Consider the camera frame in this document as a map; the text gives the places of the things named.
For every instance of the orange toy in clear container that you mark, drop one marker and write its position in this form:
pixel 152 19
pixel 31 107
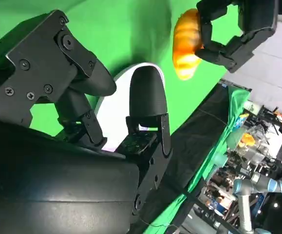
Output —
pixel 248 140

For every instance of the lilac plate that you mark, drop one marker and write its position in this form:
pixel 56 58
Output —
pixel 117 107

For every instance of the green table cloth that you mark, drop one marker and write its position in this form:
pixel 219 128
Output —
pixel 131 31

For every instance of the green fabric sheet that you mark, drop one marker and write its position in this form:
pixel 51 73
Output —
pixel 233 114

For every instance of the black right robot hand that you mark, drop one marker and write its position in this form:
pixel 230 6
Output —
pixel 58 182

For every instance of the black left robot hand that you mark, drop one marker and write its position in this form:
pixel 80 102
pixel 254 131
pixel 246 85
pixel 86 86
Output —
pixel 255 14

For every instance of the orange and white bread roll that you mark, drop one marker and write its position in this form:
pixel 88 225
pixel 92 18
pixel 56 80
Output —
pixel 185 39

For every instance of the black backdrop cloth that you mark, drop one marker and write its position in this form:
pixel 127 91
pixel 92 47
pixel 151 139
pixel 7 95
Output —
pixel 196 136

